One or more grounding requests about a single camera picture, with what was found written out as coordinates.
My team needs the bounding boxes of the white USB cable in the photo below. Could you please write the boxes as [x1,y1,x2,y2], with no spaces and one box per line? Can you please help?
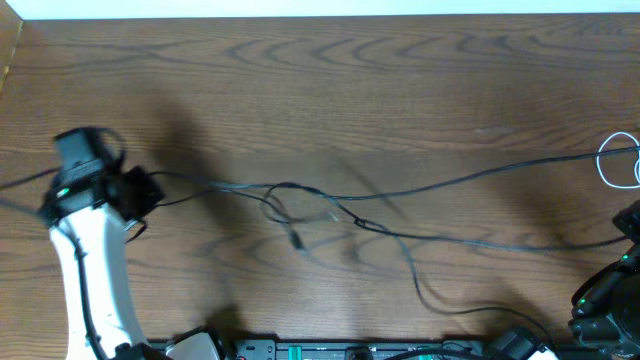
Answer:
[594,131,640,190]

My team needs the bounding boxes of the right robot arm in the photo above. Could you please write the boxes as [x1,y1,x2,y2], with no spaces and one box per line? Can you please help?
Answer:
[568,202,639,359]

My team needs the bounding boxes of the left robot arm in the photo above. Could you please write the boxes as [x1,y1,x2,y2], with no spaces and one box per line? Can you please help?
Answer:
[38,127,164,359]

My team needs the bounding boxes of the black left camera cable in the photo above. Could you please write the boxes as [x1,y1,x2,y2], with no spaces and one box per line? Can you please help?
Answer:
[0,167,109,360]

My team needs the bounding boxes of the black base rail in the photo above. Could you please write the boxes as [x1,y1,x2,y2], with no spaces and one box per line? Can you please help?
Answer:
[147,324,571,360]

